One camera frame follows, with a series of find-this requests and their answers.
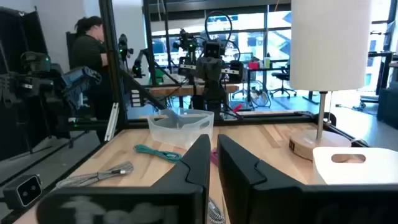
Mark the black office chair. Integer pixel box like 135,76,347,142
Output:
269,65,298,99

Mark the dark sofa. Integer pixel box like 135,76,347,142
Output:
376,88,398,130

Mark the white plastic bin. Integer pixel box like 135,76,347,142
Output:
312,146,398,186

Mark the black white braided cable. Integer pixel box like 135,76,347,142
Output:
207,197,226,224
55,161,135,189

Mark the black table-level camera box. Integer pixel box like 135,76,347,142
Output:
2,174,43,210

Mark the white shade wooden base lamp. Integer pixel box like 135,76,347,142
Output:
288,0,373,161

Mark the pink braided USB cable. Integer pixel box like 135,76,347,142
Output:
210,148,220,167

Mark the white aluminium bar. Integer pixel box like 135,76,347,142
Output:
104,102,121,142

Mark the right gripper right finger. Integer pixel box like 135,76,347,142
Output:
216,134,398,224

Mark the clear plastic bin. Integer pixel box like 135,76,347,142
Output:
147,108,215,149

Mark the wooden background table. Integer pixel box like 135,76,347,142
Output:
148,83,240,97

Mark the person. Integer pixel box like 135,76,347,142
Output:
68,15,110,142

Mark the black curtain panel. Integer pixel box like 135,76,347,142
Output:
0,6,49,161

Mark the black camera cable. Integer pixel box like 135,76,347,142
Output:
204,11,242,63

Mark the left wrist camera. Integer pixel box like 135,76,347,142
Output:
204,41,222,58

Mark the black background desk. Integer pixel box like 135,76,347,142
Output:
368,51,395,96

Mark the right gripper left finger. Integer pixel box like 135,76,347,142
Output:
35,134,211,224

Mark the teal braided USB cable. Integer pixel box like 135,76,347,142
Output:
133,144,183,164

